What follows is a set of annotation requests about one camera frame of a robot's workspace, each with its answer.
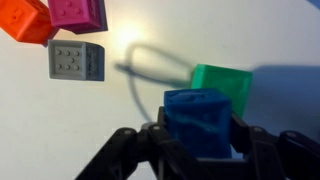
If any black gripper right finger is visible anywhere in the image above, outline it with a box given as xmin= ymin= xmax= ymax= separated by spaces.
xmin=230 ymin=113 xmax=320 ymax=180

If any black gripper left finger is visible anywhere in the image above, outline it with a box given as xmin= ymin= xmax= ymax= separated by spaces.
xmin=74 ymin=106 xmax=208 ymax=180

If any blue block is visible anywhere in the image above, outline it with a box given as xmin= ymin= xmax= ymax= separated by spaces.
xmin=163 ymin=88 xmax=233 ymax=159

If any green block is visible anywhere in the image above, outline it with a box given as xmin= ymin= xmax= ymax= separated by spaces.
xmin=190 ymin=63 xmax=253 ymax=118

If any grey block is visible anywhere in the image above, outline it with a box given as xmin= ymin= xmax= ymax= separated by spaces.
xmin=47 ymin=39 xmax=106 ymax=83

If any magenta block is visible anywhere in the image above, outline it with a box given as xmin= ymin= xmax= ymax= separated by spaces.
xmin=47 ymin=0 xmax=109 ymax=35

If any orange block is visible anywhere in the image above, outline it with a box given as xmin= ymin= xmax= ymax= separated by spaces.
xmin=0 ymin=0 xmax=60 ymax=46

